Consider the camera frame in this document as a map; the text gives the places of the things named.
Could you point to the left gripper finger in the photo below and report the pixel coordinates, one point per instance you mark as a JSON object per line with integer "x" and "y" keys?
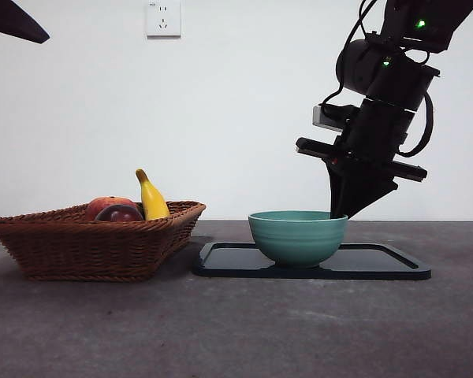
{"x": 8, "y": 19}

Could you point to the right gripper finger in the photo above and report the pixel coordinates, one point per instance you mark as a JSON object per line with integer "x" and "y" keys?
{"x": 368, "y": 189}
{"x": 339, "y": 189}

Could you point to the teal ribbed bowl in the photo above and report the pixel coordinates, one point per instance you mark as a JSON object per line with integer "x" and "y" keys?
{"x": 297, "y": 240}

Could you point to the dark red plum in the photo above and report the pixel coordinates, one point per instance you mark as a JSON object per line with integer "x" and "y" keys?
{"x": 120, "y": 215}

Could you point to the black rectangular tray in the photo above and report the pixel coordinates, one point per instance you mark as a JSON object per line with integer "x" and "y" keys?
{"x": 370, "y": 264}

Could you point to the yellow banana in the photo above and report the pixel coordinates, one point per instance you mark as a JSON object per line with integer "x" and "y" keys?
{"x": 153, "y": 202}

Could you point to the red orange peach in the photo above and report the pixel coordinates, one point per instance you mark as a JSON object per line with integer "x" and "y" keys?
{"x": 102, "y": 204}

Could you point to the brown wicker basket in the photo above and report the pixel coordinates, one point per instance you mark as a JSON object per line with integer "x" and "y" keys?
{"x": 86, "y": 252}

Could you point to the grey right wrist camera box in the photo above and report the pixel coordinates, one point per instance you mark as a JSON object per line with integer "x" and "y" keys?
{"x": 325, "y": 118}

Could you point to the white wall socket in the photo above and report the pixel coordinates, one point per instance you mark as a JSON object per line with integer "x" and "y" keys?
{"x": 169, "y": 19}

